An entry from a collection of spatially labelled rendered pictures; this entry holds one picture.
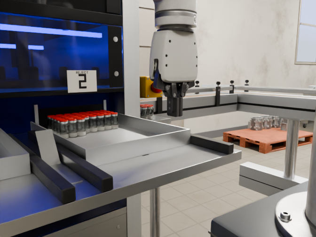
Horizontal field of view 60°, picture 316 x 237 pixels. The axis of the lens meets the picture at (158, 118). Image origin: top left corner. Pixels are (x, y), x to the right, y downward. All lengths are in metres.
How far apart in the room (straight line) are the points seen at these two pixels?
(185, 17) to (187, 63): 0.09
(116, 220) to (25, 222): 0.61
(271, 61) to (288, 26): 0.76
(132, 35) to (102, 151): 0.47
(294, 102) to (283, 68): 4.39
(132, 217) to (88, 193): 0.60
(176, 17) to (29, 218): 0.40
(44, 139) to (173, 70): 0.28
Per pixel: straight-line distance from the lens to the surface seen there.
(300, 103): 1.33
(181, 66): 0.55
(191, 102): 1.21
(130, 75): 0.87
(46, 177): 0.43
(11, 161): 0.50
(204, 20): 4.22
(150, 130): 0.75
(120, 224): 0.98
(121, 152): 0.53
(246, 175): 1.56
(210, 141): 0.61
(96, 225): 0.93
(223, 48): 4.45
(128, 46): 0.87
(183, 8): 0.55
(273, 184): 1.49
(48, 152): 0.54
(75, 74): 0.79
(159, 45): 0.54
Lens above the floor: 1.05
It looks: 10 degrees down
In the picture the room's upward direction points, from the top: straight up
